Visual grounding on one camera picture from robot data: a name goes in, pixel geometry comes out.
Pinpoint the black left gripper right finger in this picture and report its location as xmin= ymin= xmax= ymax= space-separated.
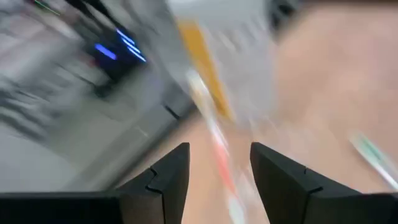
xmin=250 ymin=142 xmax=364 ymax=224

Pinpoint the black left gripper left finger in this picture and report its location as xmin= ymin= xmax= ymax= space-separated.
xmin=119 ymin=142 xmax=190 ymax=224

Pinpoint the bagged orange white toothbrush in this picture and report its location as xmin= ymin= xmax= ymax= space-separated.
xmin=185 ymin=70 xmax=248 ymax=224

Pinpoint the bagged green white toothbrush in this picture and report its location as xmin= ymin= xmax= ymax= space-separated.
xmin=348 ymin=131 xmax=398 ymax=191

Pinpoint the black computer with blue lights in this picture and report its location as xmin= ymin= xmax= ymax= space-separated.
xmin=65 ymin=0 xmax=147 ymax=94

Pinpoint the white wipes canister yellow label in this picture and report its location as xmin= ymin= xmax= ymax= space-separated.
xmin=172 ymin=0 xmax=276 ymax=125

